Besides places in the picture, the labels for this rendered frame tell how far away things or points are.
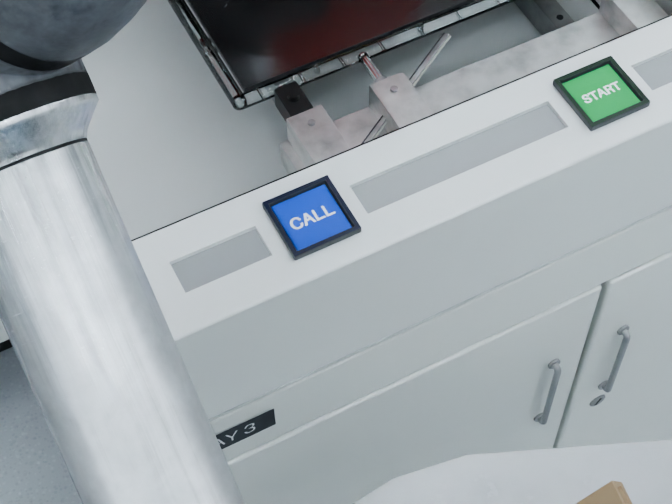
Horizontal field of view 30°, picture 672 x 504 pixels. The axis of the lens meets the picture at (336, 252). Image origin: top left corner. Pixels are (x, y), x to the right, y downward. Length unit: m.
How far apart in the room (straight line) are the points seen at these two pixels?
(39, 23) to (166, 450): 0.24
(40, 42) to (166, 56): 0.60
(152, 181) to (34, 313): 0.47
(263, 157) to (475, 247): 0.25
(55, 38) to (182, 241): 0.32
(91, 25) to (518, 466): 0.52
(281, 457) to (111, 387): 0.46
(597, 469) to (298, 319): 0.26
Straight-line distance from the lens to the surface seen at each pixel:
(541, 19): 1.26
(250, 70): 1.12
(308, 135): 1.06
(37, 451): 1.96
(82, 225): 0.70
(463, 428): 1.31
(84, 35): 0.66
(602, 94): 1.03
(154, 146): 1.18
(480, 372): 1.21
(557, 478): 1.01
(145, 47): 1.26
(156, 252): 0.94
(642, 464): 1.02
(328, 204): 0.95
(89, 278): 0.70
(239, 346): 0.94
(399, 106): 1.08
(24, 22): 0.65
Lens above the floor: 1.73
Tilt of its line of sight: 56 degrees down
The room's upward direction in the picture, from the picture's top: 1 degrees counter-clockwise
